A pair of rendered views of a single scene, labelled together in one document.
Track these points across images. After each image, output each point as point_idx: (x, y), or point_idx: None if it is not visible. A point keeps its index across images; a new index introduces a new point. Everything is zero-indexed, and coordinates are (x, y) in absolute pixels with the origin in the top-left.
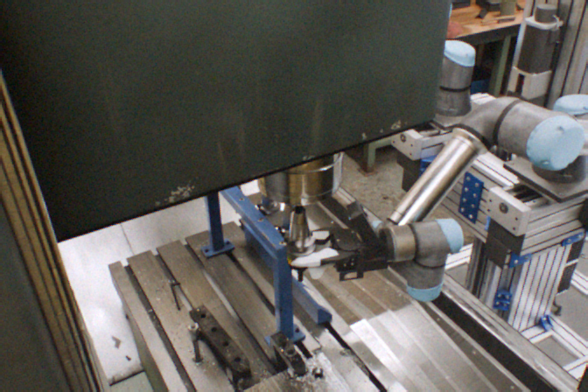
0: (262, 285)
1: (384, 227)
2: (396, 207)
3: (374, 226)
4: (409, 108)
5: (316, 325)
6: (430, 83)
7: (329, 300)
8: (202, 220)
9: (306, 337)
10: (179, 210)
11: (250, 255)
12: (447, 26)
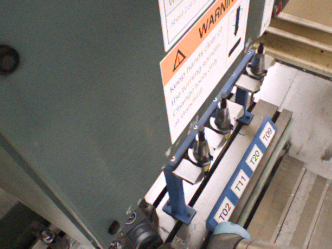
0: (222, 165)
1: (227, 242)
2: (254, 242)
3: (227, 229)
4: (24, 201)
5: (204, 226)
6: (44, 210)
7: (270, 220)
8: (278, 87)
9: (188, 225)
10: (273, 69)
11: (248, 139)
12: (22, 156)
